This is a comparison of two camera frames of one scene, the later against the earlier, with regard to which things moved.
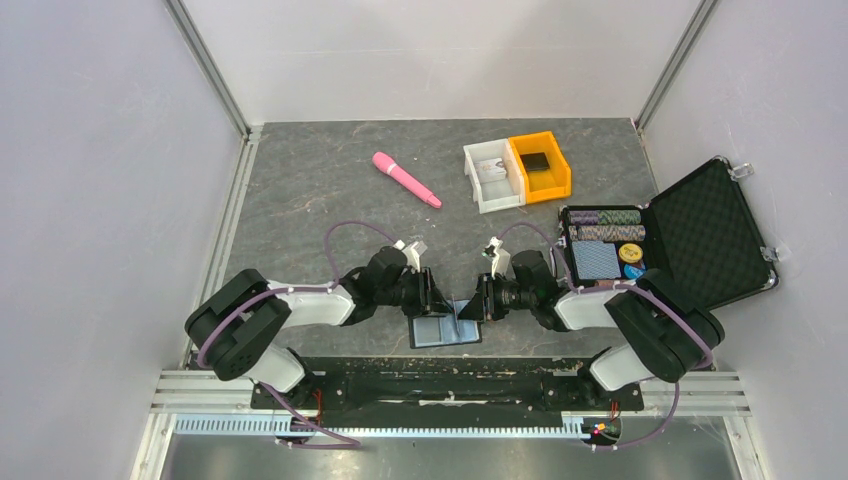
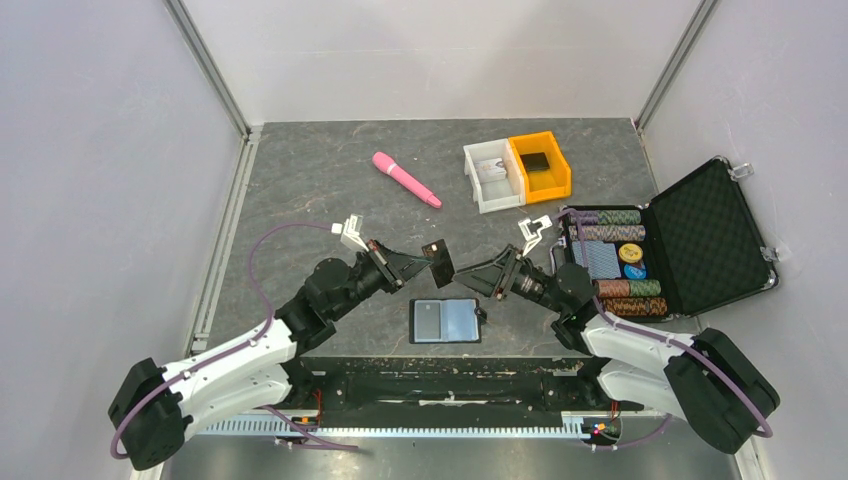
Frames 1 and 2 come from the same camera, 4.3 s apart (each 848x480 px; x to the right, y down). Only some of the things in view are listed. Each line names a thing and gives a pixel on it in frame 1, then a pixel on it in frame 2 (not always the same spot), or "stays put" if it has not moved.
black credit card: (455, 315) -> (442, 268)
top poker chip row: (605, 217) stays put
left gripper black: (428, 297) -> (395, 267)
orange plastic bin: (552, 183) stays put
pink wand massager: (388, 165) stays put
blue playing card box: (441, 330) stays put
